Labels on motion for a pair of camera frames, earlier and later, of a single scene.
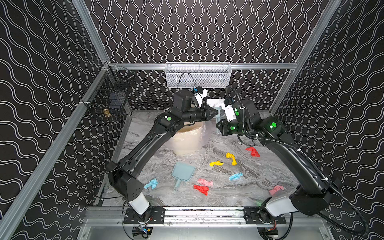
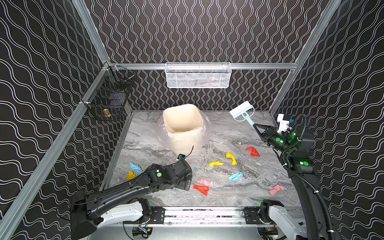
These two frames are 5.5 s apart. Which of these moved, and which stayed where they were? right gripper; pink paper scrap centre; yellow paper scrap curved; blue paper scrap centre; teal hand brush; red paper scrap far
Moved: right gripper; teal hand brush
Stayed: blue paper scrap centre; red paper scrap far; yellow paper scrap curved; pink paper scrap centre
